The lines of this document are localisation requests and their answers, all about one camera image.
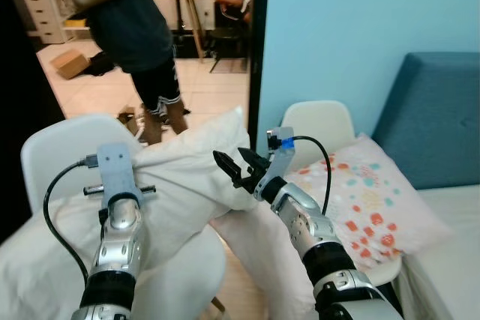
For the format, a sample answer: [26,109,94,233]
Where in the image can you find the plain cream pillow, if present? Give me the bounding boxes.
[0,106,317,320]

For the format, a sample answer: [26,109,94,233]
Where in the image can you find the white plastic chair wooden legs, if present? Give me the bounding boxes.
[280,100,407,288]

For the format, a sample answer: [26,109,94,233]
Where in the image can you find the pink floral print pillow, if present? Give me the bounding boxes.
[288,133,452,265]

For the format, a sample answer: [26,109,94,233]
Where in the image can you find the small cardboard box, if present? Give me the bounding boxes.
[117,105,145,132]

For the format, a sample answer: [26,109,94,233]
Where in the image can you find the black door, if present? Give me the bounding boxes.
[0,0,70,244]

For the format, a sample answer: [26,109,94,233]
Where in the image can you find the large cardboard box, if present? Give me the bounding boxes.
[49,49,92,80]

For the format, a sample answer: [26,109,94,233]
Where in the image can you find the black stool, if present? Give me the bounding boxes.
[205,26,253,74]

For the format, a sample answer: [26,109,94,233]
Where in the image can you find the person in dark shirt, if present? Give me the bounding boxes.
[65,0,189,145]

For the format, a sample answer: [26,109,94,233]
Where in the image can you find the white drawer cabinet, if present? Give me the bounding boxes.
[16,0,77,45]

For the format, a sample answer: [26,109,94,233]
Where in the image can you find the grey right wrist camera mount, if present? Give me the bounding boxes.
[265,127,298,187]

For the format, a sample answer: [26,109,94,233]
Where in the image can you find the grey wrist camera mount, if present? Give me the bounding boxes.
[95,142,144,201]
[265,127,298,187]

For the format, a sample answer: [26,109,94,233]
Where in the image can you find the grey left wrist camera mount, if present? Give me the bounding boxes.
[95,142,144,201]

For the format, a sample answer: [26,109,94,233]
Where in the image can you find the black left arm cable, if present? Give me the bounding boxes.
[42,155,103,285]

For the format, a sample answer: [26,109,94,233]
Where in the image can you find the black door frame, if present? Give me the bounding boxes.
[247,0,272,150]

